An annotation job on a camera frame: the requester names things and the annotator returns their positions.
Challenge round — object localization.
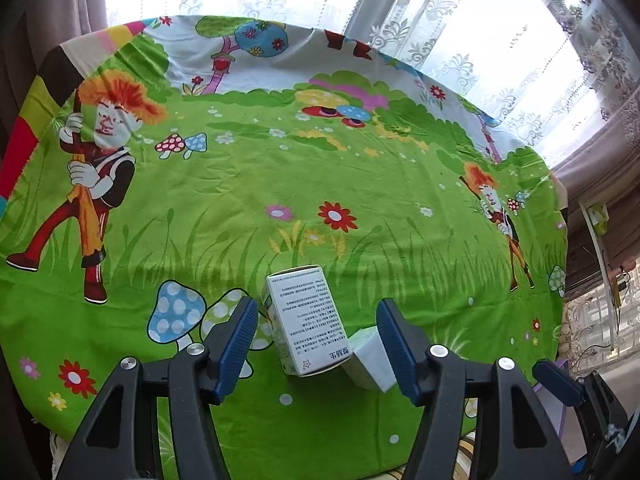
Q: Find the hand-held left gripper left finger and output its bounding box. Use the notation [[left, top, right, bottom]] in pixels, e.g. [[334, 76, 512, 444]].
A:
[[55, 296, 260, 480]]

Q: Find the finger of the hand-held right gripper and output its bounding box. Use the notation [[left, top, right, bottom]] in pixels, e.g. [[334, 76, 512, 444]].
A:
[[531, 360, 633, 480]]

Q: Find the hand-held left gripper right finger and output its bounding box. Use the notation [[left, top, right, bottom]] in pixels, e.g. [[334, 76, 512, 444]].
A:
[[376, 298, 573, 480]]

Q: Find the plain white box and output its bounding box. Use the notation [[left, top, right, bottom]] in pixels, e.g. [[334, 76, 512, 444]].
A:
[[342, 326, 401, 393]]

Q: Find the purple cardboard box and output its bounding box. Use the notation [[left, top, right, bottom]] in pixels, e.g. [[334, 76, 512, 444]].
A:
[[530, 357, 588, 456]]

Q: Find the white box with printed text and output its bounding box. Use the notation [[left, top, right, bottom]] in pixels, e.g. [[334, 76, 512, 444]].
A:
[[262, 264, 351, 378]]

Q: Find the white shelf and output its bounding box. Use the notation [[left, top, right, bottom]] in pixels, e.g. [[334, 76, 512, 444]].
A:
[[577, 200, 640, 361]]

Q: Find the green item on shelf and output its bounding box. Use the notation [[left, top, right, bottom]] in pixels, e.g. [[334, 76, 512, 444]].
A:
[[587, 204, 611, 236]]

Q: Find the green cartoon printed bedsheet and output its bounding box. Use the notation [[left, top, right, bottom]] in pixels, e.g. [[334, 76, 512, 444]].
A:
[[0, 12, 571, 480]]

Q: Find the beige curtain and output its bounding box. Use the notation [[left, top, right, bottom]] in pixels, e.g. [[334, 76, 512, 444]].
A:
[[0, 0, 108, 131], [550, 105, 640, 271]]

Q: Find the white lace curtain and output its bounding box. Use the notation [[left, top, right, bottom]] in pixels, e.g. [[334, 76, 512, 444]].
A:
[[102, 0, 636, 161]]

